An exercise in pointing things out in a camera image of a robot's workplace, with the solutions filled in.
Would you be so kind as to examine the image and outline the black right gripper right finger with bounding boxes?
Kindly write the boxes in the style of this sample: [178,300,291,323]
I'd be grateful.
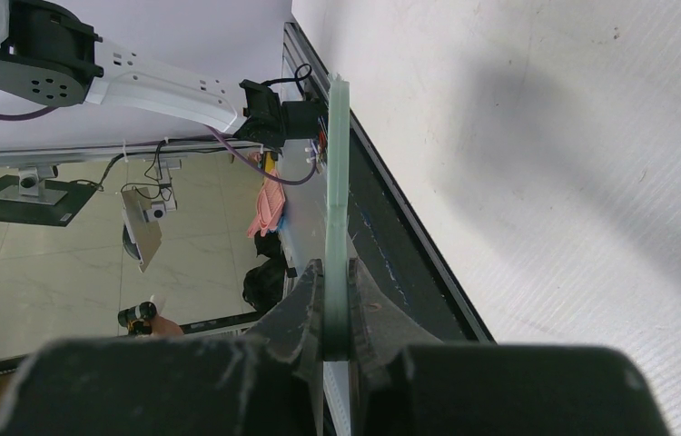
[349,259,656,435]

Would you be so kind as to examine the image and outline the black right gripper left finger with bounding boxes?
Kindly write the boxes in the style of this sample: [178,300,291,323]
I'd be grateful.
[0,260,323,435]

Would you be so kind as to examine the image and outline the green hand brush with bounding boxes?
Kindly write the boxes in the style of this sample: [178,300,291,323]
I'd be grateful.
[322,74,350,362]

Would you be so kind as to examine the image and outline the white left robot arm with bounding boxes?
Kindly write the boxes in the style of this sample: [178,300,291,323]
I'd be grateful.
[0,1,328,149]

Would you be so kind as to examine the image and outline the black bags on floor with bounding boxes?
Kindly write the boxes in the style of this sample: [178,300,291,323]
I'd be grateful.
[242,233,288,313]

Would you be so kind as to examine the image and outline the spare pink dustpan on floor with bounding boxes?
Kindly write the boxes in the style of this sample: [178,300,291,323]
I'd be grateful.
[247,177,286,239]

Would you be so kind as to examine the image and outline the camera on tilted plate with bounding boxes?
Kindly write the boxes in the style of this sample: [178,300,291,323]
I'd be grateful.
[119,179,177,273]

